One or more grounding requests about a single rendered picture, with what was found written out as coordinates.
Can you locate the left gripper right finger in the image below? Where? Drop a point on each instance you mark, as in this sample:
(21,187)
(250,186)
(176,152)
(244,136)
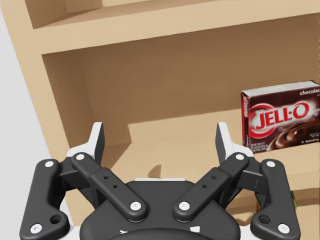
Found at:
(210,183)

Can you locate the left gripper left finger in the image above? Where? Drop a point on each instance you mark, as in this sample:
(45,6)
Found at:
(110,185)

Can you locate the brown carton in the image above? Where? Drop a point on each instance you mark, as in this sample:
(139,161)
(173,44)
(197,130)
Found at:
(282,117)

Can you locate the pale wooden shelf unit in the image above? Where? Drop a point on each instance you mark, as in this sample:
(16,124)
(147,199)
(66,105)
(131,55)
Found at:
(162,87)

